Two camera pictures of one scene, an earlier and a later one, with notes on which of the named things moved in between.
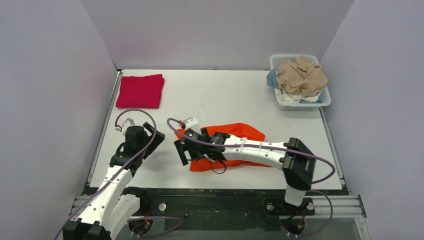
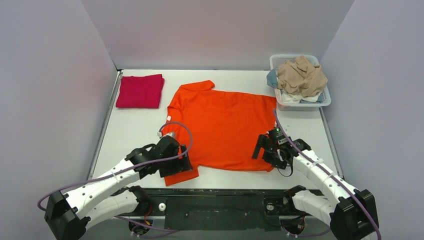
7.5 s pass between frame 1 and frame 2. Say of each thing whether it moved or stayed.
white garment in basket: stayed
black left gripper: moved
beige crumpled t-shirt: stayed
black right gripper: moved
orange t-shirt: moved
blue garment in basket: stayed
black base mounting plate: stayed
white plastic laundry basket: stayed
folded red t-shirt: stayed
